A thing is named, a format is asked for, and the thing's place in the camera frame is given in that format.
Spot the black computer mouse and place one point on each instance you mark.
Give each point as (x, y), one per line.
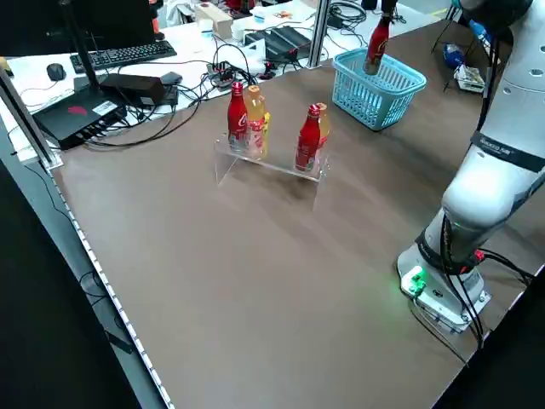
(55, 71)

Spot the black stand pole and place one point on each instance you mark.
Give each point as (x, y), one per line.
(80, 42)

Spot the clear acrylic bottle tray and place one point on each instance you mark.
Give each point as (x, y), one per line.
(264, 166)

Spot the white pack yellow picture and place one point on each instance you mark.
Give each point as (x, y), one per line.
(468, 78)

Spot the black rectangular device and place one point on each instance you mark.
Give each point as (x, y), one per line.
(132, 87)

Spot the light blue plastic basket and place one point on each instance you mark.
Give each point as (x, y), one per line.
(374, 106)

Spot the black power bricks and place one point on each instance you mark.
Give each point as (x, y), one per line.
(285, 40)

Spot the black monitor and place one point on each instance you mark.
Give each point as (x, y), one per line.
(106, 25)

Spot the black box with red logo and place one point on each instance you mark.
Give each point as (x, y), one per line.
(72, 115)

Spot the grey power strip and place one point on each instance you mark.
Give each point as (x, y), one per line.
(221, 76)

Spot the aluminium profile post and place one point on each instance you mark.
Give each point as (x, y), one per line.
(30, 123)
(318, 34)

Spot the cardboard box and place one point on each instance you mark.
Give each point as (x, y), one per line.
(217, 19)

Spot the black keyboard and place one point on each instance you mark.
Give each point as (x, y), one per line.
(127, 55)

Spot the blue cookie bag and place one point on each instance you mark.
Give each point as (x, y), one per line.
(452, 52)

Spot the red cola bottle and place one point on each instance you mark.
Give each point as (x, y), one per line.
(376, 47)
(307, 140)
(236, 115)

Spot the orange tea bottle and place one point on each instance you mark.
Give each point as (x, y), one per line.
(256, 115)
(325, 128)

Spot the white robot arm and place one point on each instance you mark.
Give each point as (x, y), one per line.
(481, 191)

